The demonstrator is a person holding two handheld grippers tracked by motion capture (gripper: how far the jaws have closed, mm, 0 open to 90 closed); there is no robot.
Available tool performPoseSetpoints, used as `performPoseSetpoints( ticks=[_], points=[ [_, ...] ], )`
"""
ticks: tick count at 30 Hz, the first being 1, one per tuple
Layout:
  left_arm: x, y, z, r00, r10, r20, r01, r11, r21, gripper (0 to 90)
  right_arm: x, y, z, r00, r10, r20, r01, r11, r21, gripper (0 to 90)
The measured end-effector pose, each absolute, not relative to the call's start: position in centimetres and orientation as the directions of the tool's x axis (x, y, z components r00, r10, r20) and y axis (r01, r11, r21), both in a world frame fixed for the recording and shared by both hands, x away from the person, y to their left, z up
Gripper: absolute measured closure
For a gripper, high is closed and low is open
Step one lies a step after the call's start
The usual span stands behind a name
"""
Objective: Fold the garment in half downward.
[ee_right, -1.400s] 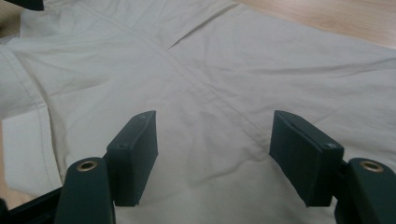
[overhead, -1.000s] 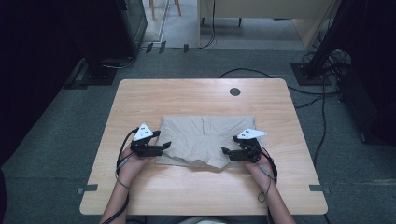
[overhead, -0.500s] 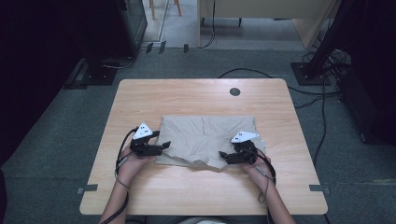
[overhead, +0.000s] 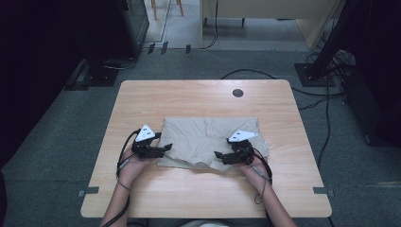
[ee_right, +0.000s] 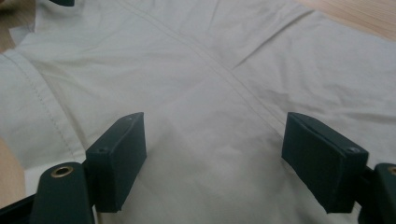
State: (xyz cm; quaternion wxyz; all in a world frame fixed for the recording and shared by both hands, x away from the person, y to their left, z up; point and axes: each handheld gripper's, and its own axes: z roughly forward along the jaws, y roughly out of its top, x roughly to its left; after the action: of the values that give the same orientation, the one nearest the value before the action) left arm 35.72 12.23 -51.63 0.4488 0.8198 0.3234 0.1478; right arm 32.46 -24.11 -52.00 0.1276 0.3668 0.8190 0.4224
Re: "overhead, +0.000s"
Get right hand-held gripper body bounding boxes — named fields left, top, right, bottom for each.
left=227, top=130, right=258, bottom=166

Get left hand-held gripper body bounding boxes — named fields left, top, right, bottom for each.
left=131, top=123, right=157, bottom=159

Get beige short-sleeved shirt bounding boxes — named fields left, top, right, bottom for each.
left=156, top=116, right=270, bottom=173

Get person's right hand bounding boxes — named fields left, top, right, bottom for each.
left=236, top=156, right=271, bottom=192

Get person's left hand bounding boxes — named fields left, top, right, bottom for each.
left=116, top=147, right=158, bottom=190

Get person's light clothing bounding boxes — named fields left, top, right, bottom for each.
left=181, top=218, right=231, bottom=227

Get grey tape mark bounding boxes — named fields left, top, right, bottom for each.
left=78, top=186, right=100, bottom=199
left=312, top=186, right=336, bottom=198

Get black stand base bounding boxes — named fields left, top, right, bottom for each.
left=64, top=58, right=120, bottom=93

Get glass-front cabinet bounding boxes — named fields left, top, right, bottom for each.
left=116, top=0, right=151, bottom=59

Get wooden stool legs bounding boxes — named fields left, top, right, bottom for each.
left=150, top=0, right=185, bottom=21

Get black equipment box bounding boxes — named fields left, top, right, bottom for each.
left=341, top=67, right=401, bottom=148

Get light wooden cabinet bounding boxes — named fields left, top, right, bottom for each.
left=199, top=0, right=349, bottom=51

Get black stand pole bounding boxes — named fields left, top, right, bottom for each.
left=310, top=0, right=360, bottom=79

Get right hand-held gripper cable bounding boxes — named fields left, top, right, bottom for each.
left=252, top=148, right=273, bottom=227

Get hand-held gripper cable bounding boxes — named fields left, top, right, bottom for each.
left=101, top=128, right=141, bottom=227
left=252, top=148, right=273, bottom=227

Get left hand-held gripper cable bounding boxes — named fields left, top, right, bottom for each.
left=101, top=128, right=141, bottom=227

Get white floor cable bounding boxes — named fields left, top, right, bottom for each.
left=103, top=46, right=150, bottom=71

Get long black floor cable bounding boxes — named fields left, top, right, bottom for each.
left=220, top=68, right=346, bottom=97

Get thin black floor cable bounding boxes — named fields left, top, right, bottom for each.
left=297, top=96, right=329, bottom=112

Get black stand base plate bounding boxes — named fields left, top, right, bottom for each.
left=293, top=61, right=337, bottom=88

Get black hanging cable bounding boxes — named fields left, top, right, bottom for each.
left=200, top=0, right=219, bottom=50

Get tangle of black cables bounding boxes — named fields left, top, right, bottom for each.
left=305, top=48, right=357, bottom=83

